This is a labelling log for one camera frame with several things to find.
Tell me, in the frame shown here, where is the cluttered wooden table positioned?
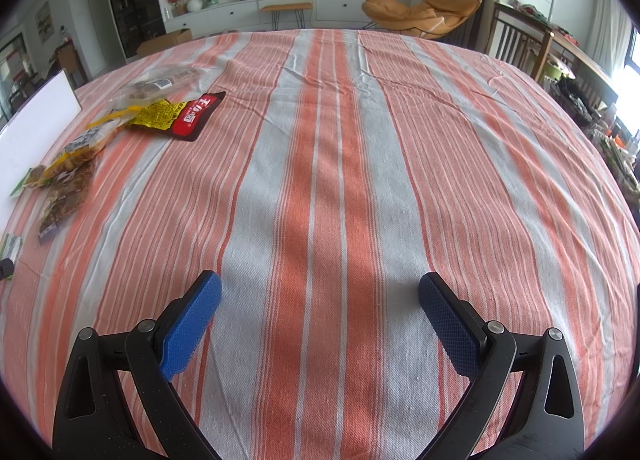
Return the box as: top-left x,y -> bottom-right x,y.
494,0 -> 640,201

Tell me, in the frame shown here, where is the clear packet of brown cubes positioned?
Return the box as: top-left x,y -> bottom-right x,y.
110,67 -> 202,109

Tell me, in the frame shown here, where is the orange lounge chair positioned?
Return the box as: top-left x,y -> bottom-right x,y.
361,0 -> 484,41

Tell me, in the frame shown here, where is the white television cabinet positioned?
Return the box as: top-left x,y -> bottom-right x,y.
164,0 -> 382,39

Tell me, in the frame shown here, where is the yellow and red snack packet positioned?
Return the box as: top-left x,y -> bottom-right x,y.
84,90 -> 227,142

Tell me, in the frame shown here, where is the white sheer curtain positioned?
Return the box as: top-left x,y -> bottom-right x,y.
584,0 -> 637,87

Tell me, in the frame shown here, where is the dark brown snack packet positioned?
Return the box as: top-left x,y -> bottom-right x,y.
37,159 -> 97,247

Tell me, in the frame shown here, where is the balcony sliding glass door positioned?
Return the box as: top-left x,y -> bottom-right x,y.
0,31 -> 28,127

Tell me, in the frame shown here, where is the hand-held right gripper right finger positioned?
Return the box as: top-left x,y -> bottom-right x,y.
419,271 -> 586,460

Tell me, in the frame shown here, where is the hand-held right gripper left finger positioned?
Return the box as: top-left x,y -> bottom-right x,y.
52,270 -> 223,460

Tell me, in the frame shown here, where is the orange striped tablecloth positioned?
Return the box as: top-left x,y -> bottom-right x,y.
0,28 -> 640,460

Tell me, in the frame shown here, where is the wooden bench with metal legs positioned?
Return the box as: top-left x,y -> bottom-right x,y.
259,2 -> 315,32

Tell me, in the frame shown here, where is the dining table with chairs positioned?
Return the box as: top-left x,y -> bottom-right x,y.
30,41 -> 89,93

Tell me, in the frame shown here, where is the green label snack packet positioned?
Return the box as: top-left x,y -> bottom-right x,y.
0,233 -> 25,262

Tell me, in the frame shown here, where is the dark wooden chair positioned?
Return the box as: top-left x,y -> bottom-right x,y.
482,2 -> 554,84

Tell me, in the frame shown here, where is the framed wall painting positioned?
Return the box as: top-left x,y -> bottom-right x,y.
34,1 -> 54,44

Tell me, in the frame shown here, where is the brown cardboard box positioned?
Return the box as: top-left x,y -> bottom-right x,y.
135,28 -> 194,59

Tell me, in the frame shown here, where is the white cardboard box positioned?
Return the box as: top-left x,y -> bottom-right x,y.
0,68 -> 82,202

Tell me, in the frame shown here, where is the yellow snack packet white print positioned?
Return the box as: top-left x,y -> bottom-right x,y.
44,110 -> 128,182

